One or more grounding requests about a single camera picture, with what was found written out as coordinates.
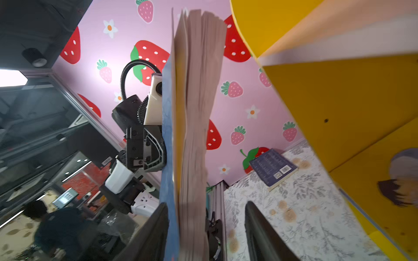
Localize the yellow pink blue bookshelf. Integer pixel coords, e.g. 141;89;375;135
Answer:
230;1;418;176

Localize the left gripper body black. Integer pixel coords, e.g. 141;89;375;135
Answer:
126;125;163;172

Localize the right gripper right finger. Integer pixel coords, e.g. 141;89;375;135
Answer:
244;201;299;261

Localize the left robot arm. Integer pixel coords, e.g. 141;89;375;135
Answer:
100;59;167;217

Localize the navy blue book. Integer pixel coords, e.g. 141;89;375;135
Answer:
160;9;227;261

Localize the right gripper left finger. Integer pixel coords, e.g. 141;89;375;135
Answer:
114;202;169;261

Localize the person in dark shirt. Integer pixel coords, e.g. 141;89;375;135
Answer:
23;200;98;261

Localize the yellow cartoon cover book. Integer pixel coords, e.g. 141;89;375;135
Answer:
330;119;418;260

